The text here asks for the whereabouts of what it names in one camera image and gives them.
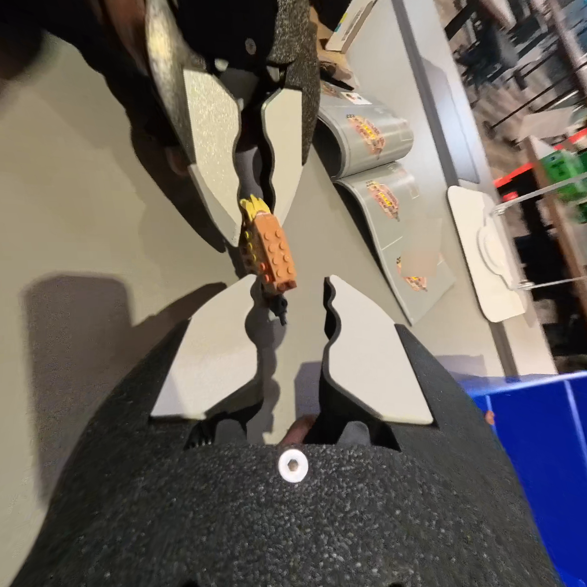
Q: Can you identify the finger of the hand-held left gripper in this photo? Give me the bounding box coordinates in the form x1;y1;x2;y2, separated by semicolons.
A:
260;87;304;226
183;67;252;249

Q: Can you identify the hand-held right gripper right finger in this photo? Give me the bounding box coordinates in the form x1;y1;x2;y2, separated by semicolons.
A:
319;275;435;425

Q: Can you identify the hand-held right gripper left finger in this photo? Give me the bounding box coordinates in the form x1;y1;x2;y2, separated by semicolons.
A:
150;273;264;421

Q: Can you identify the brown toy brick model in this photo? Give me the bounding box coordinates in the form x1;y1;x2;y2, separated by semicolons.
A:
238;195;299;327

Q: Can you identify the blue plastic bin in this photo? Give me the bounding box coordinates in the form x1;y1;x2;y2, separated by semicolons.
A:
459;371;587;587

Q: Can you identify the grey desk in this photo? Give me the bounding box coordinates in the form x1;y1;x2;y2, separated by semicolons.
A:
0;0;559;551

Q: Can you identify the person's left hand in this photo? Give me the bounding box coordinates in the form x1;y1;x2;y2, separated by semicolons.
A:
98;0;191;179

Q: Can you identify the person's right hand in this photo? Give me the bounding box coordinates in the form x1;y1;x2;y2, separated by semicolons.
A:
281;414;318;445

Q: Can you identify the grey instruction booklet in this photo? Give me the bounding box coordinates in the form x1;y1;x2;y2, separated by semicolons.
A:
316;83;457;327

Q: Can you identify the flat cardboard box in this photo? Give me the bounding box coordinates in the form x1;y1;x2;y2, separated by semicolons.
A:
326;0;379;53

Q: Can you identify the green crate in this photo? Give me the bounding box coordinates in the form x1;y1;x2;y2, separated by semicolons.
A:
539;146;587;202

